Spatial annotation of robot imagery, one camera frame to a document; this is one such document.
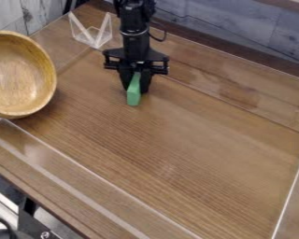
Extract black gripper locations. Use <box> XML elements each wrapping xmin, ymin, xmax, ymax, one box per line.
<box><xmin>102</xmin><ymin>30</ymin><xmax>169</xmax><ymax>93</ymax></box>

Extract green rectangular stick block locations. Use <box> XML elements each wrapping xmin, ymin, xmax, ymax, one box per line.
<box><xmin>126</xmin><ymin>72</ymin><xmax>140</xmax><ymax>106</ymax></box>

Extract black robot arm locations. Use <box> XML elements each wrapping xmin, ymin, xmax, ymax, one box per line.
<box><xmin>102</xmin><ymin>0</ymin><xmax>169</xmax><ymax>93</ymax></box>

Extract wooden bowl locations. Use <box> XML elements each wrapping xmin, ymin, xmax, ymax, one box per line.
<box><xmin>0</xmin><ymin>31</ymin><xmax>57</xmax><ymax>119</ymax></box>

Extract clear acrylic corner bracket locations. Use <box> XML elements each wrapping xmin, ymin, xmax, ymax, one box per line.
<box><xmin>67</xmin><ymin>12</ymin><xmax>113</xmax><ymax>49</ymax></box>

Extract clear acrylic tray wall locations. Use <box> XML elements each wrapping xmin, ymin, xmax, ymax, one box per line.
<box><xmin>0</xmin><ymin>18</ymin><xmax>299</xmax><ymax>239</ymax></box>

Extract black metal table bracket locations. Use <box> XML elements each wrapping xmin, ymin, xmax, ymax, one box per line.
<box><xmin>16</xmin><ymin>198</ymin><xmax>62</xmax><ymax>239</ymax></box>

